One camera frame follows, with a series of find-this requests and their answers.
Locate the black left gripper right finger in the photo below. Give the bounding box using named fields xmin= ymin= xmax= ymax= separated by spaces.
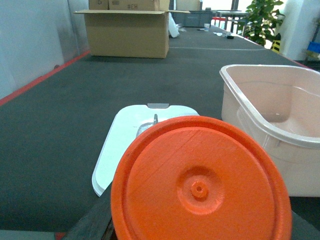
xmin=291 ymin=211 xmax=320 ymax=240

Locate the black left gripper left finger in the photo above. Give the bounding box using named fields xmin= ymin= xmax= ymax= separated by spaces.
xmin=62 ymin=192 xmax=113 ymax=240

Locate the orange cylindrical capacitor 4680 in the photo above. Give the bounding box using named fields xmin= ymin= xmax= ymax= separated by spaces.
xmin=110 ymin=116 xmax=292 ymax=240

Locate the white box lid with handle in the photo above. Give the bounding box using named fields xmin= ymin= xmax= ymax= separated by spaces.
xmin=91 ymin=103 xmax=198 ymax=197

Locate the pink plastic storage box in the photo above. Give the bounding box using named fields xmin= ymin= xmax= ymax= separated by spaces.
xmin=219 ymin=64 xmax=320 ymax=197

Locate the open cardboard box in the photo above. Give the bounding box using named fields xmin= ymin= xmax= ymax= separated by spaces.
xmin=73 ymin=9 xmax=191 ymax=59

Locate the stacked cardboard box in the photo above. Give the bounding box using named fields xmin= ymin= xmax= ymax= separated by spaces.
xmin=88 ymin=0 xmax=170 ymax=11

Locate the yellow black traffic cone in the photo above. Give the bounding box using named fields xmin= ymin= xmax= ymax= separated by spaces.
xmin=270 ymin=33 xmax=281 ymax=54

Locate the small black object on table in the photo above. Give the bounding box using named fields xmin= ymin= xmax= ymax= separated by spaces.
xmin=226 ymin=35 xmax=234 ymax=40

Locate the white foam roll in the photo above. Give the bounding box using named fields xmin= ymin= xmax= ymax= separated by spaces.
xmin=168 ymin=12 xmax=180 ymax=38

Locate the potted green plant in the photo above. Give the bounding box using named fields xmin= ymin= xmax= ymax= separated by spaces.
xmin=237 ymin=0 xmax=285 ymax=46

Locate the white paper cup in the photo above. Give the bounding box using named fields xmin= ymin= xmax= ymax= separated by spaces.
xmin=203 ymin=23 xmax=211 ymax=32

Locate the grey plastic crate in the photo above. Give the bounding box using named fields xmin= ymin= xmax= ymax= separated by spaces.
xmin=171 ymin=10 xmax=213 ymax=28

